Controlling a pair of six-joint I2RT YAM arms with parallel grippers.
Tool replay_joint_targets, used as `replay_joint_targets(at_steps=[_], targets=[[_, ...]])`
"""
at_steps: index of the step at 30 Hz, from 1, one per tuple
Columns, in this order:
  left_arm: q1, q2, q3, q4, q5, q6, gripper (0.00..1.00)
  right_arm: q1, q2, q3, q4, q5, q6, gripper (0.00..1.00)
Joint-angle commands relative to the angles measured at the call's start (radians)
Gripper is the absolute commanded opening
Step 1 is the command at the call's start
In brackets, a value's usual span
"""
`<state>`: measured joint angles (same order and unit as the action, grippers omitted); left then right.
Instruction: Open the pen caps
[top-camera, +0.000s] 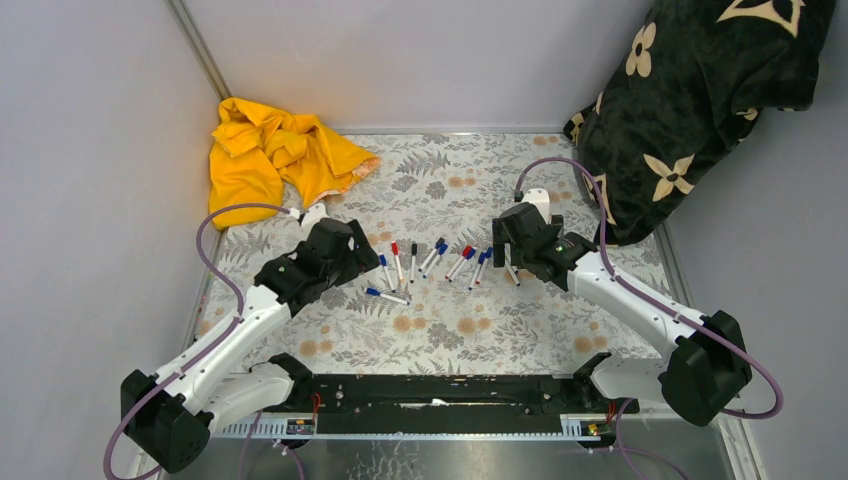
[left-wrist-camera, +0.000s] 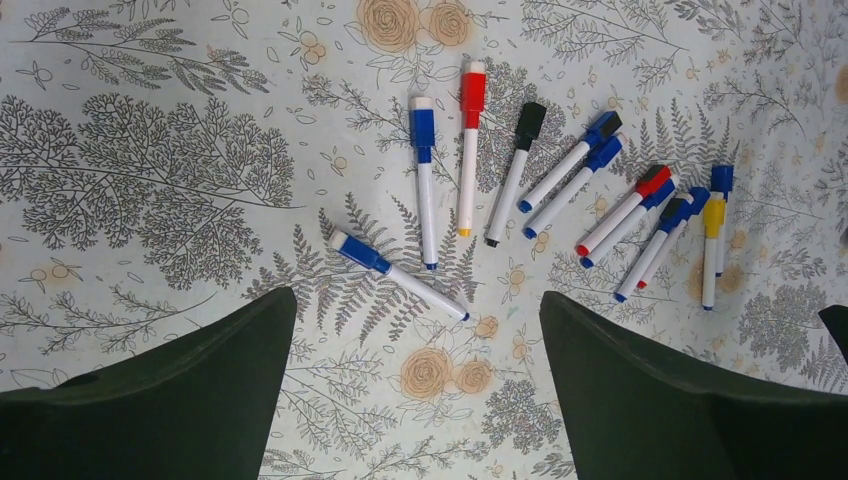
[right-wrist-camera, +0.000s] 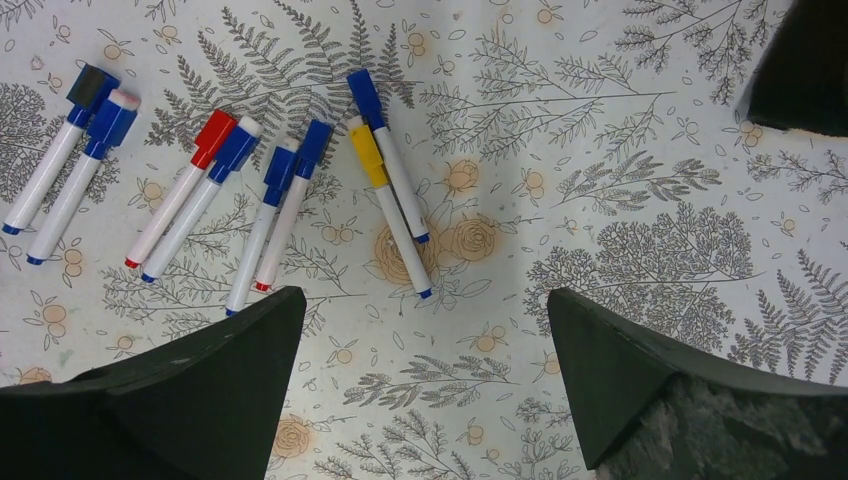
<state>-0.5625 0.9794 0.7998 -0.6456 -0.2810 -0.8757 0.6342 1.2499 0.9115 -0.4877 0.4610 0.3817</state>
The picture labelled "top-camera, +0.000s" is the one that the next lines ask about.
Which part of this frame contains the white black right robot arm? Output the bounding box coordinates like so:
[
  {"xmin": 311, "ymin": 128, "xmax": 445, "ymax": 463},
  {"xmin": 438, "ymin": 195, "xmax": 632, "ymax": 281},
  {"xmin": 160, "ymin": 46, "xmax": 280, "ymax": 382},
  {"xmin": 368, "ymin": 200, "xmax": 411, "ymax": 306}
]
[{"xmin": 492, "ymin": 189, "xmax": 753, "ymax": 426}]

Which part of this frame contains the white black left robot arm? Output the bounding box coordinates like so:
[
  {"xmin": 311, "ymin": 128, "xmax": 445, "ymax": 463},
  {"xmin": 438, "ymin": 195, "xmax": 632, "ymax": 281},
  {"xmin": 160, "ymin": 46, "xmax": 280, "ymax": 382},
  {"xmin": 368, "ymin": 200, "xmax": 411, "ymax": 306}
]
[{"xmin": 103, "ymin": 205, "xmax": 380, "ymax": 479}]

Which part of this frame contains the blue cap marker lying crosswise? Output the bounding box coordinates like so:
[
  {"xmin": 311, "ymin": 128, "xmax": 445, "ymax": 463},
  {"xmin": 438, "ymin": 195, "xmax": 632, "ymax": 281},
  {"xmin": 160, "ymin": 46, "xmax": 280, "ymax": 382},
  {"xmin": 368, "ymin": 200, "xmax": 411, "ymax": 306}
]
[{"xmin": 365, "ymin": 287, "xmax": 411, "ymax": 306}]

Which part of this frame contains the red cap marker left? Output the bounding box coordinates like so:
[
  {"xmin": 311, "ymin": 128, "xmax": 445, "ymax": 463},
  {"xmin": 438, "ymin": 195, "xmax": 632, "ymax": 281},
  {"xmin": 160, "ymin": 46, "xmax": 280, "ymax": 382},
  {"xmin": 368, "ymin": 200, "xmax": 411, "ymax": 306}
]
[{"xmin": 390, "ymin": 241, "xmax": 405, "ymax": 285}]

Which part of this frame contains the blue marker black eraser cap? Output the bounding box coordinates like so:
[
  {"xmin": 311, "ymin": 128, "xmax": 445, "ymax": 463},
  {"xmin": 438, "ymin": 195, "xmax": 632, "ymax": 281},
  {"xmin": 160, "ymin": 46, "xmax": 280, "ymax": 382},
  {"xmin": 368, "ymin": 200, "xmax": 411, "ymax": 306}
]
[{"xmin": 419, "ymin": 237, "xmax": 445, "ymax": 272}]

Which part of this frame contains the floral patterned table mat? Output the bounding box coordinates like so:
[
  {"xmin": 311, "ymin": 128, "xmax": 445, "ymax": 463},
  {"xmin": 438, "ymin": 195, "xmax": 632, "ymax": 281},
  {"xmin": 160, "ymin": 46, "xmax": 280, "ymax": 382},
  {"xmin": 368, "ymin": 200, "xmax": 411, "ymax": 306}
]
[{"xmin": 233, "ymin": 134, "xmax": 656, "ymax": 375}]

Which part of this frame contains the yellow crumpled cloth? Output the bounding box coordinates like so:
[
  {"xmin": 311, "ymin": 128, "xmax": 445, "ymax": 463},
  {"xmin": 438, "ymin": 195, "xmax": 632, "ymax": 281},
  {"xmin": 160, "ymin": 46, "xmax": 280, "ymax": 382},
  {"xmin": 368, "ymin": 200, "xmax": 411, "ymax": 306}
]
[{"xmin": 208, "ymin": 97, "xmax": 381, "ymax": 213}]

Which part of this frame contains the black floral blanket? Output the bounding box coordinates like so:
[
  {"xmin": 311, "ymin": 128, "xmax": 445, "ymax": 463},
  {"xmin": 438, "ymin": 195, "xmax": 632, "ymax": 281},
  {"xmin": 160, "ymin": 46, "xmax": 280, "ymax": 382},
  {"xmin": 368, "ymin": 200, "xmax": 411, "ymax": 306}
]
[{"xmin": 563, "ymin": 1, "xmax": 836, "ymax": 246}]

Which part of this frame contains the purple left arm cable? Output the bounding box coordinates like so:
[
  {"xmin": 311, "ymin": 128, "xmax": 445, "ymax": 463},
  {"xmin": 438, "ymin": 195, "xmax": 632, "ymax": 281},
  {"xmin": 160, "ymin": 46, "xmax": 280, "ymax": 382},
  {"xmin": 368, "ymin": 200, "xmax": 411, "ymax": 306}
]
[{"xmin": 103, "ymin": 203, "xmax": 301, "ymax": 480}]

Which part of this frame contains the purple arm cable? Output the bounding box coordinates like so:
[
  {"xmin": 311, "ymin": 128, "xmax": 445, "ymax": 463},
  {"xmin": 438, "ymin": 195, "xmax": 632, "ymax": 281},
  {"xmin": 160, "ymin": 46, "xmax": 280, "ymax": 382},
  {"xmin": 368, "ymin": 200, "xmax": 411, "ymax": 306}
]
[
  {"xmin": 514, "ymin": 156, "xmax": 786, "ymax": 480},
  {"xmin": 103, "ymin": 203, "xmax": 301, "ymax": 480}
]

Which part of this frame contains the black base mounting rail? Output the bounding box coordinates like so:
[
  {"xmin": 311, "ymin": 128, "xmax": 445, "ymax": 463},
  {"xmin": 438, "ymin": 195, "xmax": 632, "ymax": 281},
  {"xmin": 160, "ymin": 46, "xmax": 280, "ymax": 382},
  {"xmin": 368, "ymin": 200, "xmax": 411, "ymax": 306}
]
[{"xmin": 268, "ymin": 374, "xmax": 639, "ymax": 436}]

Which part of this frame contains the aluminium frame rail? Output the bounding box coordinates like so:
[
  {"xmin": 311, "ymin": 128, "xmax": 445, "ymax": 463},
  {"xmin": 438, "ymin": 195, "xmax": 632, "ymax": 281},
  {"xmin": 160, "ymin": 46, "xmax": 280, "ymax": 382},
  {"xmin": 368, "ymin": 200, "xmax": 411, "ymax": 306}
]
[{"xmin": 132, "ymin": 370, "xmax": 763, "ymax": 480}]

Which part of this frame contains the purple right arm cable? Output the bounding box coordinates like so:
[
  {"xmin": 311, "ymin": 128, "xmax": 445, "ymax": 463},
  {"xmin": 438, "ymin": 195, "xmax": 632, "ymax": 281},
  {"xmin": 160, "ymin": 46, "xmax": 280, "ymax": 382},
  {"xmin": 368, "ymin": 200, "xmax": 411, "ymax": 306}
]
[{"xmin": 514, "ymin": 156, "xmax": 786, "ymax": 480}]

